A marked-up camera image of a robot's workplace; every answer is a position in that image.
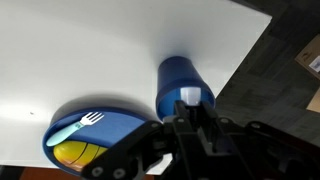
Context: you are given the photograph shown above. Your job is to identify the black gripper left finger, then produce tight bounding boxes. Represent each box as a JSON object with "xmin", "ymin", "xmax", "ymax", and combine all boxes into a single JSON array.
[{"xmin": 81, "ymin": 121, "xmax": 172, "ymax": 180}]

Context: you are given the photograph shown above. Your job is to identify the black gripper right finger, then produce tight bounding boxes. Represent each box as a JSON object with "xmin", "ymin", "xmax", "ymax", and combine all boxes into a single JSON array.
[{"xmin": 217, "ymin": 117, "xmax": 320, "ymax": 180}]

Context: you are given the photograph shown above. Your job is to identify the blue plastic cup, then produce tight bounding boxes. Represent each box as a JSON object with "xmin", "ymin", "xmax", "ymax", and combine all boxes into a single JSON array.
[{"xmin": 155, "ymin": 56, "xmax": 216, "ymax": 120}]

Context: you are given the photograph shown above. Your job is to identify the blue round plate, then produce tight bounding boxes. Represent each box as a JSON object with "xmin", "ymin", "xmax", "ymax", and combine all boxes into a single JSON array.
[{"xmin": 42, "ymin": 107, "xmax": 147, "ymax": 176}]

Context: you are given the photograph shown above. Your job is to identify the light blue plastic fork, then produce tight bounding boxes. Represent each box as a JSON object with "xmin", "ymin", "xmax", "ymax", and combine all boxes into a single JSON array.
[{"xmin": 46, "ymin": 112, "xmax": 104, "ymax": 147}]

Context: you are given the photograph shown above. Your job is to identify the yellow toy corn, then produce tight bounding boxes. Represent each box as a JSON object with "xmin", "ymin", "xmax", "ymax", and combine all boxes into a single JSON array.
[{"xmin": 53, "ymin": 141, "xmax": 107, "ymax": 167}]

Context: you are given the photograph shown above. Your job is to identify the stacked cardboard boxes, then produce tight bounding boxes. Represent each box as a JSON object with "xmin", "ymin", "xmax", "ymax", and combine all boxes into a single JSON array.
[{"xmin": 295, "ymin": 35, "xmax": 320, "ymax": 113}]

